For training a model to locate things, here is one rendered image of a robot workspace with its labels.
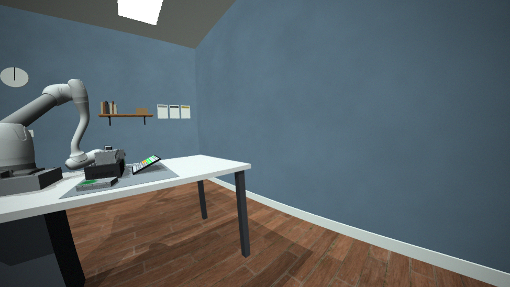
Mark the black status display screen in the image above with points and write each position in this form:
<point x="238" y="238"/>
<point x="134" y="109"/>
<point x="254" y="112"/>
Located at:
<point x="144" y="164"/>

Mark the grey flat mat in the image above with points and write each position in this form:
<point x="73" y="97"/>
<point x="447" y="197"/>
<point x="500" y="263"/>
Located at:
<point x="155" y="172"/>

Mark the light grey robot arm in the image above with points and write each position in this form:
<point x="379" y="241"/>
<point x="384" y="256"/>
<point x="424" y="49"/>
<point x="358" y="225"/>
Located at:
<point x="17" y="155"/>

